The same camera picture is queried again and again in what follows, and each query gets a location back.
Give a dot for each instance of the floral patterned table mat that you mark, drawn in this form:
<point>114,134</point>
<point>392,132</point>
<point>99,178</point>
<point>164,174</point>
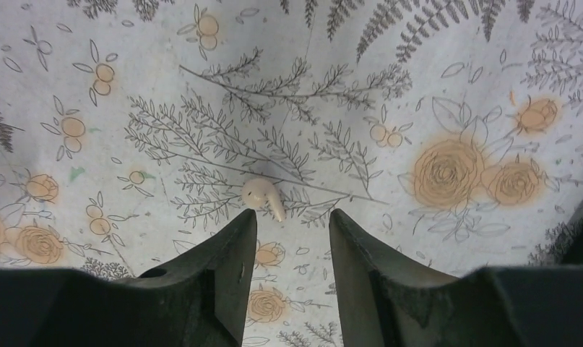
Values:
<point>450,130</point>

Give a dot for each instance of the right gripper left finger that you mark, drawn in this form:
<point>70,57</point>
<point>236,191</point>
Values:
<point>199,298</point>

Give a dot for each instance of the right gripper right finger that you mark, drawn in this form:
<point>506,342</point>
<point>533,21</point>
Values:
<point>388,299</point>

